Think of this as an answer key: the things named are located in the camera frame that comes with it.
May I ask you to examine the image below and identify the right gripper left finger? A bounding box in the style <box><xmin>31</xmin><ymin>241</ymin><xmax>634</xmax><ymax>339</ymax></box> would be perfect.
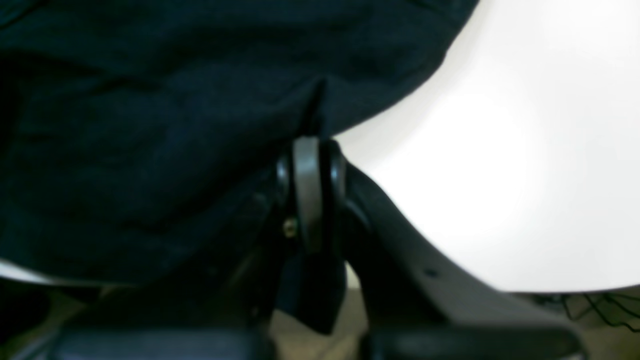
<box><xmin>50</xmin><ymin>137</ymin><xmax>321</xmax><ymax>360</ymax></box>

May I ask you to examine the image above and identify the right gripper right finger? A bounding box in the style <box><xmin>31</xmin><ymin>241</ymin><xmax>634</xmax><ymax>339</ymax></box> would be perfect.
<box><xmin>318</xmin><ymin>140</ymin><xmax>588</xmax><ymax>360</ymax></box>

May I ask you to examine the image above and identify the black t-shirt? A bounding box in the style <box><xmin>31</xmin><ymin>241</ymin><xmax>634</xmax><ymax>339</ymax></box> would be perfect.
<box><xmin>0</xmin><ymin>0</ymin><xmax>478</xmax><ymax>283</ymax></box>

